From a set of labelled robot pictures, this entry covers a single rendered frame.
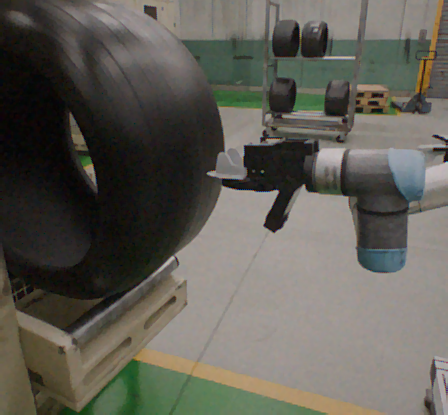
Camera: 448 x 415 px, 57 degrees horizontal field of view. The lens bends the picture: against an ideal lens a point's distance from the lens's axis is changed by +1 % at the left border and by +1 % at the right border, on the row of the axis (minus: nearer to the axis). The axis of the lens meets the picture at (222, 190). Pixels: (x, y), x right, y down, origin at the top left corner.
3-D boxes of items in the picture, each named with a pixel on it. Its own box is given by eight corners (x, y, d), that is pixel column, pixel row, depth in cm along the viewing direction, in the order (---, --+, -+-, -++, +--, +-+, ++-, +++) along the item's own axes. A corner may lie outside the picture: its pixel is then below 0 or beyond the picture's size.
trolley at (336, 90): (348, 145, 579) (366, -5, 512) (258, 138, 625) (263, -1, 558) (352, 135, 635) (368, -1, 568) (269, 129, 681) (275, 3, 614)
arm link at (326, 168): (350, 188, 68) (338, 204, 61) (323, 186, 70) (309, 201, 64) (350, 144, 66) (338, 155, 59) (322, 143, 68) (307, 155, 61)
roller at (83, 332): (65, 365, 72) (66, 347, 70) (47, 352, 74) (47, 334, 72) (178, 271, 101) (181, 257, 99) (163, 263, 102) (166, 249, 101)
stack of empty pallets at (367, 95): (388, 114, 818) (392, 91, 803) (342, 111, 846) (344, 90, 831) (387, 104, 930) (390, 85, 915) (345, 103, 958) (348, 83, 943)
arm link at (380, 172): (421, 215, 57) (423, 156, 54) (340, 209, 62) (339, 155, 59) (425, 196, 63) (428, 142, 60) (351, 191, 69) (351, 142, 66)
